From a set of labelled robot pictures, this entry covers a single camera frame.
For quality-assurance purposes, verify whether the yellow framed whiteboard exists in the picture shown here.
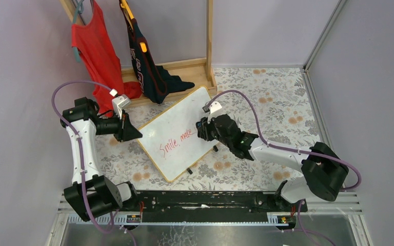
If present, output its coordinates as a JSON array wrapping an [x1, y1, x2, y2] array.
[[138, 86, 218, 182]]

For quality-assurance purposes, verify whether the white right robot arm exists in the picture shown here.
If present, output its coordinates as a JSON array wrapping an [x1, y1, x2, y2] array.
[[195, 114, 348, 204]]

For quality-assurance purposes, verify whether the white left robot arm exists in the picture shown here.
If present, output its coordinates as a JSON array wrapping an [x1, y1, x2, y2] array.
[[60, 97, 143, 221]]

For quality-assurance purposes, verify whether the navy blue shirt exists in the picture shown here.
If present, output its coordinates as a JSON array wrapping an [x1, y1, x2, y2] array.
[[121, 9, 195, 104]]

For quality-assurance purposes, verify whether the floral table mat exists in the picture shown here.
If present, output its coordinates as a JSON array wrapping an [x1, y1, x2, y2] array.
[[96, 68, 320, 191]]

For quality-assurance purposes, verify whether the wooden clothes rack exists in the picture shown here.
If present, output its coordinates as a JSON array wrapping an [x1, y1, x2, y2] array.
[[59, 0, 217, 107]]

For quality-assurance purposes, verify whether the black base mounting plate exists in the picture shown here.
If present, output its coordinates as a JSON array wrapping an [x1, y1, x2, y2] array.
[[119, 191, 307, 224]]

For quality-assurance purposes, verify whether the red tank top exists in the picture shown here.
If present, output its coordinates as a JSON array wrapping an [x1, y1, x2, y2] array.
[[77, 1, 142, 99]]

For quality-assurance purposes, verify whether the yellow clothes hanger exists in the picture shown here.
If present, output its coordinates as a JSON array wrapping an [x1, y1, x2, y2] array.
[[120, 0, 134, 21]]

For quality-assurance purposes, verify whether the teal clothes hanger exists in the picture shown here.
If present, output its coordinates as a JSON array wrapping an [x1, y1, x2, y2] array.
[[71, 0, 84, 63]]

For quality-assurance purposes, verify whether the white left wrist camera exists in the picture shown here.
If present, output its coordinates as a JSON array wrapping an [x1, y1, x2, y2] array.
[[109, 89, 131, 119]]

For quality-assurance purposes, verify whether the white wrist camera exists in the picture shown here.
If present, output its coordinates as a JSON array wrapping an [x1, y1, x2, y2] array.
[[109, 89, 131, 119], [202, 101, 224, 123]]

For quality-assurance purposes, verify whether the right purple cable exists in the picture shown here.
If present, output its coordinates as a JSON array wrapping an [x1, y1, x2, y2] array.
[[202, 90, 362, 246]]

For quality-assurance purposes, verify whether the purple cable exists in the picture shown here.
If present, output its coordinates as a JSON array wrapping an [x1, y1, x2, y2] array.
[[51, 80, 137, 246], [202, 90, 362, 246]]

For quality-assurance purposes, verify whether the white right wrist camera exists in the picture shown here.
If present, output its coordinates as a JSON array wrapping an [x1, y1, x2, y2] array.
[[202, 101, 224, 123]]

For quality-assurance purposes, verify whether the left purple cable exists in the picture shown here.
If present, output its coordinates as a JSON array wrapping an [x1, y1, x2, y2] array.
[[51, 80, 137, 246]]

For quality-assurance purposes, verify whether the aluminium frame rail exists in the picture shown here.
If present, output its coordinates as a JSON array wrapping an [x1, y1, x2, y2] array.
[[303, 0, 348, 73]]

